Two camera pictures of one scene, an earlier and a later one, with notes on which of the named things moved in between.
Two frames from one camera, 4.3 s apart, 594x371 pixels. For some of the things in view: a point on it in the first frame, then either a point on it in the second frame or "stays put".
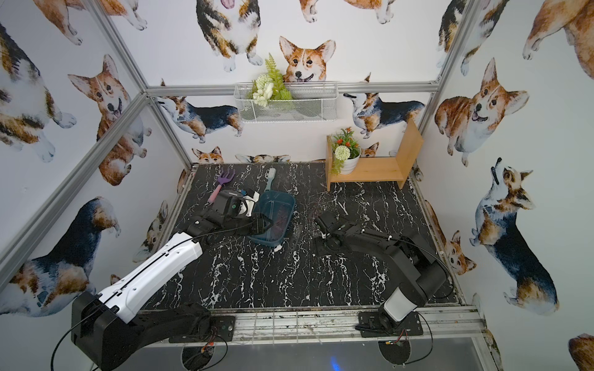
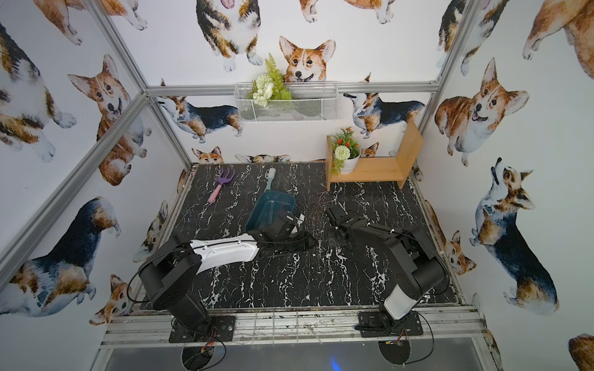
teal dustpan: [279, 207] stays put
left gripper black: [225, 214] -> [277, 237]
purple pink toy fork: [223, 178] stays put
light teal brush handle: [270, 174] stays put
